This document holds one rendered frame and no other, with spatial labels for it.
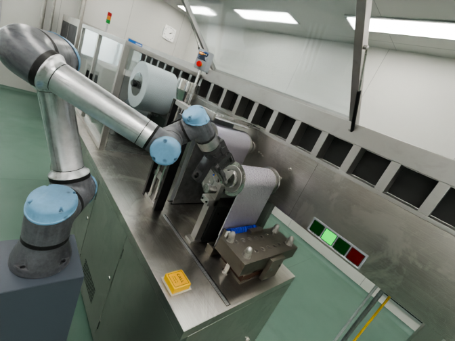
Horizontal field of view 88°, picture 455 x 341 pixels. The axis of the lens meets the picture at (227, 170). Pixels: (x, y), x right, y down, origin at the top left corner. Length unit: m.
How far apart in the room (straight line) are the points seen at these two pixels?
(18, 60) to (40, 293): 0.61
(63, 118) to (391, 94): 3.40
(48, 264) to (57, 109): 0.44
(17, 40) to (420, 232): 1.25
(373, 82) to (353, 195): 2.76
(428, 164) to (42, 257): 1.24
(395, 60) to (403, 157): 2.78
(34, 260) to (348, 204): 1.09
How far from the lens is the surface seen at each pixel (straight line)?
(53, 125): 0.85
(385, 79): 3.71
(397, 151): 1.08
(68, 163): 0.88
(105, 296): 1.49
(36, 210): 0.79
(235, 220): 1.08
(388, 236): 1.09
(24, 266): 0.91
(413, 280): 1.10
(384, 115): 3.57
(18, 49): 0.71
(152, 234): 1.11
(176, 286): 0.90
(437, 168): 1.06
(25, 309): 0.95
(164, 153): 0.62
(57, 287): 0.91
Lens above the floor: 1.57
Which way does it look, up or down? 17 degrees down
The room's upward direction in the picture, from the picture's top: 24 degrees clockwise
